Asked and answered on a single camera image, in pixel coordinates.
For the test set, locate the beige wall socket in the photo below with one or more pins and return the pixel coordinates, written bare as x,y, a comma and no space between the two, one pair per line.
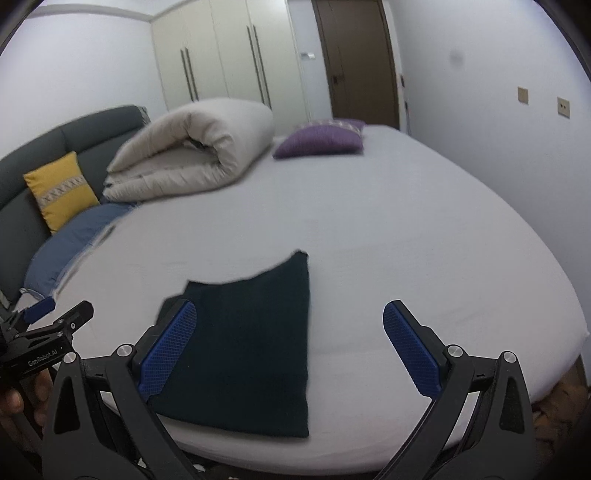
523,94
563,107

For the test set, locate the white light switch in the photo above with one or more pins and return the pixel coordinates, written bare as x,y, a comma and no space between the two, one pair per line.
307,55

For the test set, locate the yellow patterned cushion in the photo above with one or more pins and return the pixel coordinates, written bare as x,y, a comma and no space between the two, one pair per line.
62,191

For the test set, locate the cream folded duvet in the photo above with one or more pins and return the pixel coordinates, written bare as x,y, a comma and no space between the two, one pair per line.
194,147

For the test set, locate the blue pillow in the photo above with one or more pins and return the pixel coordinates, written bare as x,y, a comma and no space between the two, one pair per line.
69,244

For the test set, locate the cream wardrobe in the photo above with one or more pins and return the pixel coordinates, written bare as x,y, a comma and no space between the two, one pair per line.
221,50

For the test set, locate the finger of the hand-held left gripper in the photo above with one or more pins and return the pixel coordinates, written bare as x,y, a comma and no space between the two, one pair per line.
74,317
39,308

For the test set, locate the grey upholstered headboard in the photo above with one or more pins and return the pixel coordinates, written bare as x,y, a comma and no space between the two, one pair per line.
27,157

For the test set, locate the bed with white sheet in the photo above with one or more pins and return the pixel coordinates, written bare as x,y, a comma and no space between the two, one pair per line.
392,230

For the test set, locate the purple pillow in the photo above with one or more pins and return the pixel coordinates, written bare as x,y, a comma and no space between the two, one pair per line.
318,138

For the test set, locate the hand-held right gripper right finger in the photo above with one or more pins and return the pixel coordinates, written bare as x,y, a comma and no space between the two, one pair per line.
411,346

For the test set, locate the person's left hand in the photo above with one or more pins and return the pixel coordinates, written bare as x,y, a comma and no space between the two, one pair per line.
21,404

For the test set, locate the dark green sweater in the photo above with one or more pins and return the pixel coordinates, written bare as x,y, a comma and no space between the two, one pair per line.
249,341

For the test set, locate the brown wooden door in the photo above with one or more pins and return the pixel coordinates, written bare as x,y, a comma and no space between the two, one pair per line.
355,60

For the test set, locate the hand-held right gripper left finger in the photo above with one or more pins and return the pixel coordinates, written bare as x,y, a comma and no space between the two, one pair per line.
168,341

